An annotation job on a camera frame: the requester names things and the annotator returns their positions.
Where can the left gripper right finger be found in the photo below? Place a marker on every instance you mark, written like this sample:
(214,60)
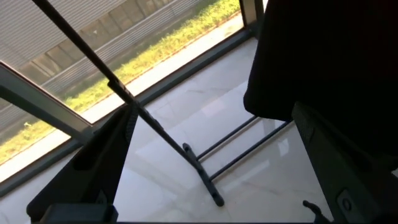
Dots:
(357,186)

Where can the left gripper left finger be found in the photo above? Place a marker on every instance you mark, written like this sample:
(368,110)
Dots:
(90,174)

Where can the black garment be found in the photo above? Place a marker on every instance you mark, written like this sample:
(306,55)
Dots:
(326,56)

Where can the black clothes rack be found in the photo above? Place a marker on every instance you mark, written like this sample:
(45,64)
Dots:
(204,177)

